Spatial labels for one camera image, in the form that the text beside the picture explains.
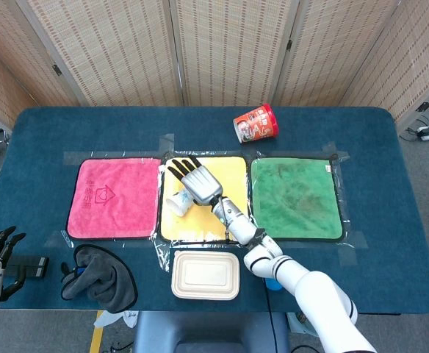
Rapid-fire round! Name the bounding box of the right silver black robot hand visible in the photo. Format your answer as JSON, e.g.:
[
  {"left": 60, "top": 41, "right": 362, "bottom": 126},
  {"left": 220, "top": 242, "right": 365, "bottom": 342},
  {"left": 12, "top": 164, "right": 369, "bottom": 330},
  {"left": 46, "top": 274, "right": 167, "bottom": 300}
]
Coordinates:
[{"left": 167, "top": 154, "right": 223, "bottom": 207}]

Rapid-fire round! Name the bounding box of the white floral paper cup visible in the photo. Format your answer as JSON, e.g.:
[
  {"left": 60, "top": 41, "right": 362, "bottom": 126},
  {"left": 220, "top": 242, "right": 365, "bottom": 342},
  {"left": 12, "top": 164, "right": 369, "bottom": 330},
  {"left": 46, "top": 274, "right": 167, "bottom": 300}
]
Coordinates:
[{"left": 165, "top": 189, "right": 194, "bottom": 218}]

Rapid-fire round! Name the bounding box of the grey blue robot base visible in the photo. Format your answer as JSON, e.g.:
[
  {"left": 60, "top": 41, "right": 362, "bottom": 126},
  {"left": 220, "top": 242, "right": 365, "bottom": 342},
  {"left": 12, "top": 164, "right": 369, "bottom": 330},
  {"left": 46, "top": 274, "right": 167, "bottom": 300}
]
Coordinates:
[{"left": 132, "top": 311, "right": 291, "bottom": 353}]

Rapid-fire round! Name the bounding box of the red instant noodle cup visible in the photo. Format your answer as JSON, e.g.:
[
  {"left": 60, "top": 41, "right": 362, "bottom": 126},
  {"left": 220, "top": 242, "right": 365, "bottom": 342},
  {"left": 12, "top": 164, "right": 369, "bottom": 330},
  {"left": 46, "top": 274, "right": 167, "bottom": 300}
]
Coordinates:
[{"left": 232, "top": 103, "right": 278, "bottom": 145}]

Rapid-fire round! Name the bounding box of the yellow towel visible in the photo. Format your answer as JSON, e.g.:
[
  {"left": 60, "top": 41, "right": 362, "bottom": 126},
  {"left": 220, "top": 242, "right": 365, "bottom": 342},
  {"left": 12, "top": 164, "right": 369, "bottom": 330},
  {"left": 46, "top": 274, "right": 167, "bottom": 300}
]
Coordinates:
[{"left": 159, "top": 156, "right": 248, "bottom": 243}]

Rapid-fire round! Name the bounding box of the black box device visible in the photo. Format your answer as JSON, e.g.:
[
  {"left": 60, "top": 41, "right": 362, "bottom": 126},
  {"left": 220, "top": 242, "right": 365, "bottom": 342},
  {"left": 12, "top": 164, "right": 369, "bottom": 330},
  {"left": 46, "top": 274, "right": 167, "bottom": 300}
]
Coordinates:
[{"left": 4, "top": 256, "right": 50, "bottom": 279}]

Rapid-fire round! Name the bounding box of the pink towel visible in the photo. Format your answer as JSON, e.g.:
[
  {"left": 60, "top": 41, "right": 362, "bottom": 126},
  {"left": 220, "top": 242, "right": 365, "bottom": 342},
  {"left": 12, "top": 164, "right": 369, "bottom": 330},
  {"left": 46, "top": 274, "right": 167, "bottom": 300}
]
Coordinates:
[{"left": 66, "top": 157, "right": 162, "bottom": 240}]

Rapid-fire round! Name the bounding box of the small blue black tool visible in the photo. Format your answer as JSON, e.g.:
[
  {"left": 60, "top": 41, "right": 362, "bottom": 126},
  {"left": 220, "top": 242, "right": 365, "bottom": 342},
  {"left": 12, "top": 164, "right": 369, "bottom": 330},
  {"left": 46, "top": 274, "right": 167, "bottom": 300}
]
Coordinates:
[{"left": 60, "top": 261, "right": 87, "bottom": 284}]

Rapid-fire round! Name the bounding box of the beige lidded lunch box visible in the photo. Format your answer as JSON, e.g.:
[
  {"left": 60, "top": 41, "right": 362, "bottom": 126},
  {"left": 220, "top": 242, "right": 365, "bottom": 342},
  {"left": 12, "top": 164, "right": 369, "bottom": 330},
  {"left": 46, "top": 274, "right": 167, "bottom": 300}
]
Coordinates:
[{"left": 170, "top": 250, "right": 241, "bottom": 301}]

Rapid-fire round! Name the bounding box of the green towel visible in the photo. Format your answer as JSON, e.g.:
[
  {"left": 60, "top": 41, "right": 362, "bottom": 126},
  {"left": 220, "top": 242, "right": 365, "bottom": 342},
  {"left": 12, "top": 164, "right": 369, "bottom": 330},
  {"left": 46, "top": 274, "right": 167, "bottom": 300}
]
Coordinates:
[{"left": 250, "top": 157, "right": 345, "bottom": 242}]

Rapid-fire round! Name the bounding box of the dark grey cloth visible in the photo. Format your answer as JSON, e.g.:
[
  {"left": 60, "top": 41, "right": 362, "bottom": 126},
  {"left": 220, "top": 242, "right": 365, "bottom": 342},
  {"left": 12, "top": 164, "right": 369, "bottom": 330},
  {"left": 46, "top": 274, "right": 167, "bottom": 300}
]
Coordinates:
[{"left": 60, "top": 244, "right": 139, "bottom": 314}]

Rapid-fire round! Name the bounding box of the woven folding screen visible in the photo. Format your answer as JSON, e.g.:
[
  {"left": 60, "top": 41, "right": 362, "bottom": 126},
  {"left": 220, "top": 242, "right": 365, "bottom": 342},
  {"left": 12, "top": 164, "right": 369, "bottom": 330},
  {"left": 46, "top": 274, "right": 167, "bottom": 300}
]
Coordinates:
[{"left": 0, "top": 0, "right": 429, "bottom": 129}]

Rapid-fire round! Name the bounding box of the light blue bucket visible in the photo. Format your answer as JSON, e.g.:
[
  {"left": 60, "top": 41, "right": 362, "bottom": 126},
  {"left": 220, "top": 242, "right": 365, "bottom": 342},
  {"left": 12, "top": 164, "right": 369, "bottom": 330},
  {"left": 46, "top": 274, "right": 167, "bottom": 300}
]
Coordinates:
[{"left": 286, "top": 312, "right": 322, "bottom": 338}]

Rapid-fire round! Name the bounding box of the blue table cover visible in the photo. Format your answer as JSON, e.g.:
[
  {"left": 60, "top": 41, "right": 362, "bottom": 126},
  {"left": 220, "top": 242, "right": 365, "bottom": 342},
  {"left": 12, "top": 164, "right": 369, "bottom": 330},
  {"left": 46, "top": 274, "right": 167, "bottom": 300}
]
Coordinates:
[{"left": 0, "top": 106, "right": 429, "bottom": 315}]

